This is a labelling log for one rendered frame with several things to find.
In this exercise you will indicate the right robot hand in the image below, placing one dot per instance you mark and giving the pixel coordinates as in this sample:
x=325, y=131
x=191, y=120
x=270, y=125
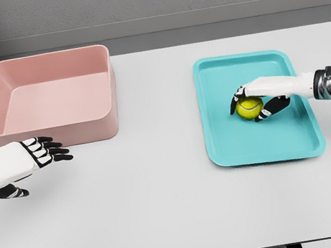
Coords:
x=268, y=86

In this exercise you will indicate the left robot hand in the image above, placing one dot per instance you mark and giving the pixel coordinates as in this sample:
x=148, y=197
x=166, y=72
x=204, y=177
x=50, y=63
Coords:
x=2, y=165

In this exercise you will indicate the yellow tennis ball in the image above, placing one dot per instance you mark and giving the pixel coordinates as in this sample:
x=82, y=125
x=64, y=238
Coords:
x=249, y=108

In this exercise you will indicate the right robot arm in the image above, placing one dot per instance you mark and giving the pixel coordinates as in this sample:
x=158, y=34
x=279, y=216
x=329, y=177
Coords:
x=326, y=83

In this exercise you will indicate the blue tray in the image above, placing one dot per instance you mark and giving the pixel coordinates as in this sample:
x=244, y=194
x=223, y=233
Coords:
x=269, y=142

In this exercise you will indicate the pink basket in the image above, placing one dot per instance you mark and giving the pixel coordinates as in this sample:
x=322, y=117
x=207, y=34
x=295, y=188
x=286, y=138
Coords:
x=48, y=101

